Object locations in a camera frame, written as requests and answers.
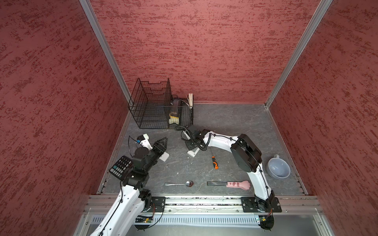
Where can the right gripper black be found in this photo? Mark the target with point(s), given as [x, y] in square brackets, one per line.
[190, 147]

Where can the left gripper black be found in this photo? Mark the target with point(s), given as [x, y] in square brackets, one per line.
[161, 148]

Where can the long white remote control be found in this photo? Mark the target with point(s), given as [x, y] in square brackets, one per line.
[193, 149]

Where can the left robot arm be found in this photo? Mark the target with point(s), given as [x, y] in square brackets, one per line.
[134, 204]

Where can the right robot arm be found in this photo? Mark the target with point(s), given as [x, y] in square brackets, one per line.
[246, 154]

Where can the small white AC remote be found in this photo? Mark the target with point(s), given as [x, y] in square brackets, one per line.
[164, 156]

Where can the yellow black item in rack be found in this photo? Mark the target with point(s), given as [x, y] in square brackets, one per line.
[176, 112]

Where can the orange black screwdriver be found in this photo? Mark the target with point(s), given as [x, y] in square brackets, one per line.
[215, 164]

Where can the wooden sticks in rack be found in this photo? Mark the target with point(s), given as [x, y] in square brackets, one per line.
[190, 100]

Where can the metal spoon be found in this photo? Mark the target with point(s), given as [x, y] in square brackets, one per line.
[186, 184]

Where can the black calculator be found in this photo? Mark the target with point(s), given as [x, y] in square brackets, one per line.
[121, 168]

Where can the pink cat paw tool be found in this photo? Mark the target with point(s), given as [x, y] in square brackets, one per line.
[244, 185]

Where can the grey cup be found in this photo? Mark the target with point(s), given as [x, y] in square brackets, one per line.
[277, 168]

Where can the black wire rack organizer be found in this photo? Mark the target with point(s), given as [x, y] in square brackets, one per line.
[150, 105]

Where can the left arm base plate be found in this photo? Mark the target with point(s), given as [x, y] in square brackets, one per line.
[154, 204]

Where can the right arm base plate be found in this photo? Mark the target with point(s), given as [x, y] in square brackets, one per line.
[256, 205]

